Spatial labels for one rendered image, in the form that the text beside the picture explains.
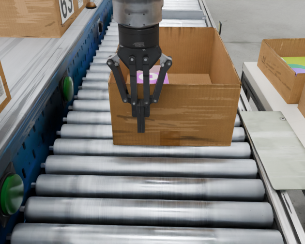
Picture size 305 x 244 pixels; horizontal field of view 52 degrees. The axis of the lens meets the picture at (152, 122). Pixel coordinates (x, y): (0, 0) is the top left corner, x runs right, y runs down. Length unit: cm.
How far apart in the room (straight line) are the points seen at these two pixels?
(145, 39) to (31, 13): 60
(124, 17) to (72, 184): 36
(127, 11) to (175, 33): 51
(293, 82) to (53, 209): 72
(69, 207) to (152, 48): 35
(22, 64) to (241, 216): 67
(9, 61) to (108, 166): 43
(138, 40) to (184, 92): 18
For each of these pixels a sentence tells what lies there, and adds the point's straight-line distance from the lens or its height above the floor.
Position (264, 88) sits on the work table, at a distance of 107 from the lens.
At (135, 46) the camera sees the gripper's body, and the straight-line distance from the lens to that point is 57.
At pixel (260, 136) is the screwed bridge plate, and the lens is 84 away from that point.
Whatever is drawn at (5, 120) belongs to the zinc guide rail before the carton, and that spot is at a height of 89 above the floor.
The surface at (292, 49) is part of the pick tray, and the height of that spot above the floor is 81.
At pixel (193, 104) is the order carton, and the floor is 87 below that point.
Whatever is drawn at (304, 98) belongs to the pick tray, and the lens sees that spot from 97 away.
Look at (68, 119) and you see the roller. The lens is 91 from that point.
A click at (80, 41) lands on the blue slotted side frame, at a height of 86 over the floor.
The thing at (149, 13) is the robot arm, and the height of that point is 109.
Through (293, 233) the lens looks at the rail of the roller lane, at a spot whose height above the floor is 73.
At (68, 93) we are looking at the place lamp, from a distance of 89.
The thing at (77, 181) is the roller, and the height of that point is 75.
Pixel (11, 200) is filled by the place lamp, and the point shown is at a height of 82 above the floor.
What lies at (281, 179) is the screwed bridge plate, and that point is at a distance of 73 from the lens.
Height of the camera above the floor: 123
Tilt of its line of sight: 35 degrees down
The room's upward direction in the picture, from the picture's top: straight up
